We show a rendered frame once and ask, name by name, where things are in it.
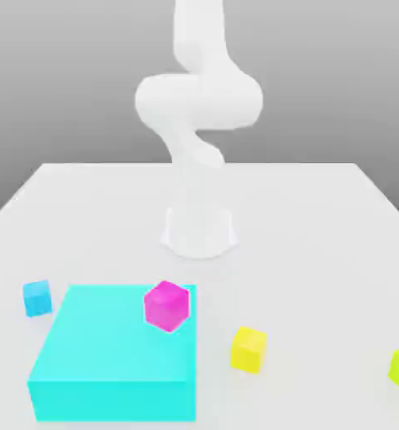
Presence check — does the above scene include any small yellow cube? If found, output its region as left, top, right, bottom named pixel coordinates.
left=229, top=326, right=269, bottom=375

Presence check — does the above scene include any small blue cube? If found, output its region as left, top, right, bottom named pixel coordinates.
left=22, top=279, right=53, bottom=318

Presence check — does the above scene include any small magenta cube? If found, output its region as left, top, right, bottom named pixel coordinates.
left=143, top=280, right=191, bottom=334

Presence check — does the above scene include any large cyan box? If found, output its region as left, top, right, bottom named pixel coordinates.
left=26, top=284, right=198, bottom=423

